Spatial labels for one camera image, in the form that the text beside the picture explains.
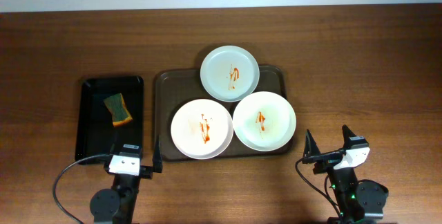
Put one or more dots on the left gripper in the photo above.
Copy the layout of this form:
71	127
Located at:
146	171

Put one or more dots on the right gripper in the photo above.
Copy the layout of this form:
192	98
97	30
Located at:
327	164

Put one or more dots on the pink plate with sauce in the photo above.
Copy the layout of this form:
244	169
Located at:
202	129

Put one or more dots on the white plate with sauce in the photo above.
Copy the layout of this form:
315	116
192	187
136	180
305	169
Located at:
264	121

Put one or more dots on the green and orange sponge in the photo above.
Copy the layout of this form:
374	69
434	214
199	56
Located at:
117	108

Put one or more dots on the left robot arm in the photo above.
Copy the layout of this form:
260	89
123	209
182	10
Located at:
117	203

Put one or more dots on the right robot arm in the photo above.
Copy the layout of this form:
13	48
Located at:
354	200

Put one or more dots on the black rectangular tray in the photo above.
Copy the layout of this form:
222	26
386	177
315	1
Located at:
96	133

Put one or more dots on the brown serving tray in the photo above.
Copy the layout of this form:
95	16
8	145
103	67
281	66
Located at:
177	87

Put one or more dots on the pale blue plate with sauce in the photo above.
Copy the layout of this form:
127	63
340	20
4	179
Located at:
229	73

